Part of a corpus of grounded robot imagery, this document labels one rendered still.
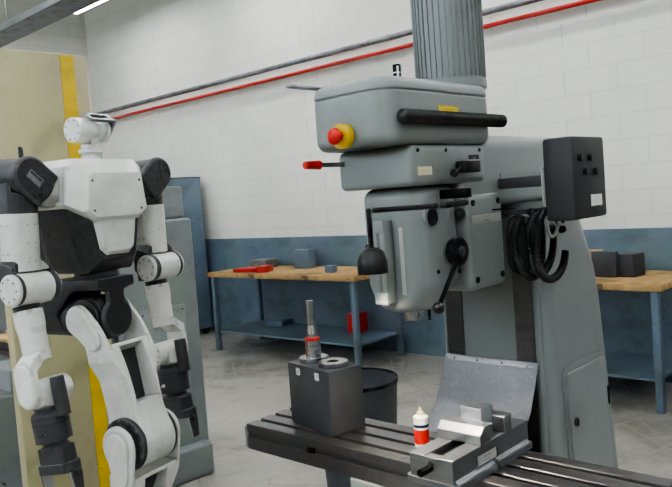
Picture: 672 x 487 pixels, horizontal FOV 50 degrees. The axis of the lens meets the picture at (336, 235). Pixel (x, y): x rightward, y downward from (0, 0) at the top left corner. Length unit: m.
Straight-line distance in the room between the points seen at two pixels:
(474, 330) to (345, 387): 0.45
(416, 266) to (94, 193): 0.84
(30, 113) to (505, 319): 2.04
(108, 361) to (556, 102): 4.97
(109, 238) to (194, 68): 7.71
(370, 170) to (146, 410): 0.87
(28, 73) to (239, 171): 5.89
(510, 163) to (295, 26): 6.29
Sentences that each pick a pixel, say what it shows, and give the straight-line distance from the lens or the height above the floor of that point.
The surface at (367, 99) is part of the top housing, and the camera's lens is 1.69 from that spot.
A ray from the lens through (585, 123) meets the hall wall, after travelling 6.23.
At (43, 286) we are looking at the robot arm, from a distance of 1.91.
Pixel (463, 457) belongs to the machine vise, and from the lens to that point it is 1.74.
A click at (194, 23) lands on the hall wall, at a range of 9.68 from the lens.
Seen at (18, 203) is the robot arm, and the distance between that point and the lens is 1.90.
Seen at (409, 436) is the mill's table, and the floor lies 0.94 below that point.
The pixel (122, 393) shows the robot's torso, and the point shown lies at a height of 1.14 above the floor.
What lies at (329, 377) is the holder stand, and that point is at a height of 1.11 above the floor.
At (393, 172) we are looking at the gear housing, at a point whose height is 1.67.
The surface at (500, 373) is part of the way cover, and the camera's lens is 2.23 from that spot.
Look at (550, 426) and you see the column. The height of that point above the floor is 0.91.
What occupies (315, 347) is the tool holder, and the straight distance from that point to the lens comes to 2.20.
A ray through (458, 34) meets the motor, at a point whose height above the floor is 2.03.
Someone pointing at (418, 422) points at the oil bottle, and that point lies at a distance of 1.97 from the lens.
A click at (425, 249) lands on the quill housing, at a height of 1.47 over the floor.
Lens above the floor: 1.62
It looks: 3 degrees down
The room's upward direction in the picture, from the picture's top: 4 degrees counter-clockwise
